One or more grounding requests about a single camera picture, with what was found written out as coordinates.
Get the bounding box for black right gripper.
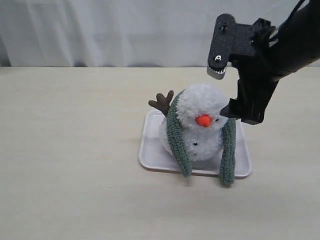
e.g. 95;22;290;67
219;18;276;125

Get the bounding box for white plush snowman toy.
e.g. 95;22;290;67
148;83;228;162

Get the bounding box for green fuzzy scarf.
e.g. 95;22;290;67
157;86;237;187

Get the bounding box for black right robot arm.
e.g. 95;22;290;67
232;0;320;105

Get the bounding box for white plastic tray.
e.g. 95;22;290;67
138;110;253;179

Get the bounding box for white backdrop curtain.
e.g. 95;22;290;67
0;0;296;67

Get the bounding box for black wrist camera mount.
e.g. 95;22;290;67
207;13;263;80

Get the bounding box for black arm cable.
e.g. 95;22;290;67
277;0;307;33

